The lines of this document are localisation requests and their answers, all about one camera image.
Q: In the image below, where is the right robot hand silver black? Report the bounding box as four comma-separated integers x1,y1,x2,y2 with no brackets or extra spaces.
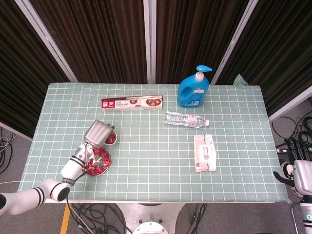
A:
272,136,312,195

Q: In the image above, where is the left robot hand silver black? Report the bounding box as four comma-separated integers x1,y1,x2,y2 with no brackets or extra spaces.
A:
83,119,116,146

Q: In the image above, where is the metal bowl of red candies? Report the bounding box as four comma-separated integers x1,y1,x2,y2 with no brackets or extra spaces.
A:
82,146,112,176

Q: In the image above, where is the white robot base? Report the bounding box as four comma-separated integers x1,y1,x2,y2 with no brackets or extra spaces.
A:
114,203,186,234

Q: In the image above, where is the white paper cup blue logo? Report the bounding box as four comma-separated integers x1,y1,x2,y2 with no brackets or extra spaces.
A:
103,130,118,146

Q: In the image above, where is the black power strip pink label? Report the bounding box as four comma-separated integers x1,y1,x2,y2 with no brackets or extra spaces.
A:
275,143,291,154

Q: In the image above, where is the long baking paper box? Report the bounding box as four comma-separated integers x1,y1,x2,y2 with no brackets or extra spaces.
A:
101,94,164,113

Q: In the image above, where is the green checked tablecloth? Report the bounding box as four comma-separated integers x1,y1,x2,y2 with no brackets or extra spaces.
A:
16,73,291,204

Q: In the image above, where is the clear plastic water bottle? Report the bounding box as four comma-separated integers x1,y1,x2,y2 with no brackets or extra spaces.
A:
164,111,210,129

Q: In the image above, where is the yellow floor tape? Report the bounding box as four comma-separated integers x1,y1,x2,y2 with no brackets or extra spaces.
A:
59,204,71,234

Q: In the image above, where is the dark ribbed partition panel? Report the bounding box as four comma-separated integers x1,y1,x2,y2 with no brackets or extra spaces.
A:
150,0,259,85
0,0,78,142
24,0,151,84
211,0,312,122

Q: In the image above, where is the pink wet wipes pack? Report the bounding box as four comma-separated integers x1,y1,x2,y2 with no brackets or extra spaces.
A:
194,134,217,173

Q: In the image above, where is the blue detergent pump bottle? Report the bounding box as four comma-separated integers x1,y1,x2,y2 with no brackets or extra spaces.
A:
177,64,213,108

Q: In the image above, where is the black floor cable bundle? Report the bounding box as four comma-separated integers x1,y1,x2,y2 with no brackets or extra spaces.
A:
272,97,312,156
68,203,132,234

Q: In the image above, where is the white table frame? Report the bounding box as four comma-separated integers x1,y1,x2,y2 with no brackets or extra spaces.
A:
24,197,288,205

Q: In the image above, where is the black cable with connector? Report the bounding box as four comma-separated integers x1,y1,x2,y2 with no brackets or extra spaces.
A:
185,203,208,234

